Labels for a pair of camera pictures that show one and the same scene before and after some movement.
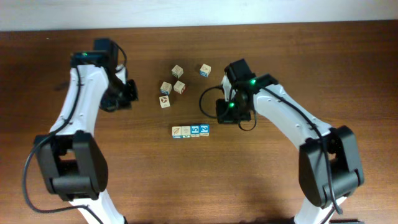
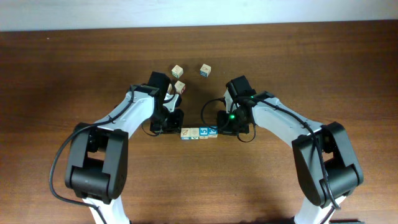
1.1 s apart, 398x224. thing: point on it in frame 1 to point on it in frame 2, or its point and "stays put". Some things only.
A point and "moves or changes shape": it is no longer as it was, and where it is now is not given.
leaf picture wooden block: x=176 y=132 moves or changes shape
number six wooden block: x=185 y=131 to x=194 y=133
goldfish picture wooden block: x=177 y=71 stays put
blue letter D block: x=205 y=70 stays put
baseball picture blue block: x=204 y=130 to x=212 y=131
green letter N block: x=179 y=87 stays put
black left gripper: x=122 y=99 to x=175 y=127
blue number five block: x=194 y=130 to x=204 y=132
